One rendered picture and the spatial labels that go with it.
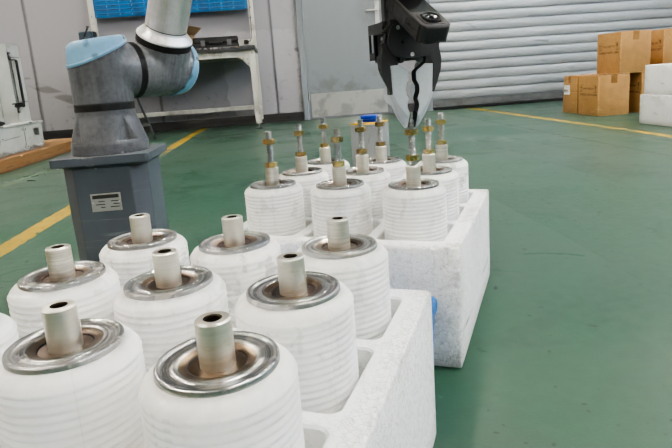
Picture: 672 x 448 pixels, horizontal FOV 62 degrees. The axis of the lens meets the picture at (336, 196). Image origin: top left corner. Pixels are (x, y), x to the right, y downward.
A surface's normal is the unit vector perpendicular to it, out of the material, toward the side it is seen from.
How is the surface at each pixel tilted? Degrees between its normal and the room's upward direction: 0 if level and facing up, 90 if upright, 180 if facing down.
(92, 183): 90
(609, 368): 0
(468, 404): 0
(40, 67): 90
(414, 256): 90
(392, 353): 0
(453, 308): 90
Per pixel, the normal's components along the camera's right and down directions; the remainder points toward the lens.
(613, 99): 0.07, 0.20
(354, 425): -0.07, -0.98
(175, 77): 0.70, 0.54
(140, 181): 0.77, 0.07
